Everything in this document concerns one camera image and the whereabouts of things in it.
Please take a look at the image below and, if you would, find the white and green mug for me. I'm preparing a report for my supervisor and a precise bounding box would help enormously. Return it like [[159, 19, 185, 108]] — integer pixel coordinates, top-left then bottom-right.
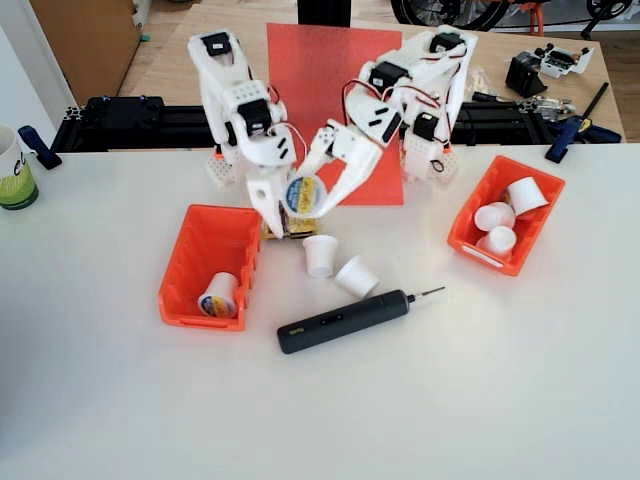
[[0, 122, 40, 211]]

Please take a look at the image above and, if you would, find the blue clamp with black bar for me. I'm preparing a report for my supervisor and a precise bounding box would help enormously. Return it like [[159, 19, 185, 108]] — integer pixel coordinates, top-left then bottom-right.
[[544, 82, 621, 163]]

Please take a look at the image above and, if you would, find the black bicycle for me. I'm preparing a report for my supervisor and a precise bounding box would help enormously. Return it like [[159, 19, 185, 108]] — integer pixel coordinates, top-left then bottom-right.
[[389, 0, 531, 31]]

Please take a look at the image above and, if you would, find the black upright post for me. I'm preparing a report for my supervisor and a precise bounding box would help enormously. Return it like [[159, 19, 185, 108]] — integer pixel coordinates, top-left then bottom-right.
[[297, 0, 351, 27]]

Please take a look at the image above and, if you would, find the white coffee pod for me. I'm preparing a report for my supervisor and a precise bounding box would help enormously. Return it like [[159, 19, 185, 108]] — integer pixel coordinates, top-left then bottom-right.
[[302, 234, 339, 280], [504, 175, 550, 217], [333, 254, 381, 299], [474, 224, 519, 257], [197, 271, 240, 319], [473, 201, 516, 234]]

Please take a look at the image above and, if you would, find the black printed part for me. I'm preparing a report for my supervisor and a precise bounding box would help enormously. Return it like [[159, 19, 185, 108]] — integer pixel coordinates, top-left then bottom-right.
[[504, 51, 547, 99]]

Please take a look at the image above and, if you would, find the yellow and black packet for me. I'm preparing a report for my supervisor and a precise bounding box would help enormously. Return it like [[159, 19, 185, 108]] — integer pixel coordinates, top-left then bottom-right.
[[260, 209, 321, 242]]

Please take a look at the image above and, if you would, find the blue clamp handle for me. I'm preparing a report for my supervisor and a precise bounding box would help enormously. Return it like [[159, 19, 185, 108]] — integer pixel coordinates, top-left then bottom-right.
[[18, 125, 63, 170]]

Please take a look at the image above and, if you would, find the orange bin with white label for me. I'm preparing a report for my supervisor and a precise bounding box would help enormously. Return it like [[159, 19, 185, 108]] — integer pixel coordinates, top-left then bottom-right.
[[446, 154, 566, 278]]

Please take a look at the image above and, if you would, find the orange plastic bin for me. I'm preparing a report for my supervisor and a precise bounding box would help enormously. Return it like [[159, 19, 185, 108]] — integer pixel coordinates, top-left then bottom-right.
[[157, 202, 265, 332]]

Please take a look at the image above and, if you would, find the dark grey electric screwdriver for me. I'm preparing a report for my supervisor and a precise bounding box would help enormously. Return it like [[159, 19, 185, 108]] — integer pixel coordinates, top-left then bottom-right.
[[276, 285, 446, 355]]

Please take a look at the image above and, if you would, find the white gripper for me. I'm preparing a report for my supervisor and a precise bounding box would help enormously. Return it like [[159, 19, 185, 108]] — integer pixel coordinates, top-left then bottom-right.
[[246, 164, 292, 239], [294, 118, 385, 219]]

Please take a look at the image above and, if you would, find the orange stand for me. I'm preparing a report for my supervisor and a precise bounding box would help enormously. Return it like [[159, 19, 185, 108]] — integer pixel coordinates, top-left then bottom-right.
[[527, 0, 547, 36]]

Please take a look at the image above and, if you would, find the red foam sheet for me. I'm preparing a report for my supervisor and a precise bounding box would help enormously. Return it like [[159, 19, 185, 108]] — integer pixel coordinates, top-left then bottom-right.
[[265, 22, 405, 207]]

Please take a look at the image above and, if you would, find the silver metal clamp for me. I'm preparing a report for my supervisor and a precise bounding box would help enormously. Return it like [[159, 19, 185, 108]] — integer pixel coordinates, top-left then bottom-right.
[[519, 95, 576, 121]]

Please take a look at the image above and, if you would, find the black aluminium rail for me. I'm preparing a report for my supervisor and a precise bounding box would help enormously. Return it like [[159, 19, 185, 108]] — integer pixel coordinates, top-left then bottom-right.
[[49, 99, 560, 152]]

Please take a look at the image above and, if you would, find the blue lid coffee pod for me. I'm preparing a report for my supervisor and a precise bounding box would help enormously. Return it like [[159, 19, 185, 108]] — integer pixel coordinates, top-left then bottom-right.
[[282, 174, 329, 217]]

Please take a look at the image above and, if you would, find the black handled screwdriver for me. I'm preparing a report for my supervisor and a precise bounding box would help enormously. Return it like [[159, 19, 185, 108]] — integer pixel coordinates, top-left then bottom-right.
[[472, 89, 516, 104]]

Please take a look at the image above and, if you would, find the white device with circuit board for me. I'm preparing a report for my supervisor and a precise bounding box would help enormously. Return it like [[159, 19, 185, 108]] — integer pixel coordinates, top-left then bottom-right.
[[532, 43, 595, 79]]

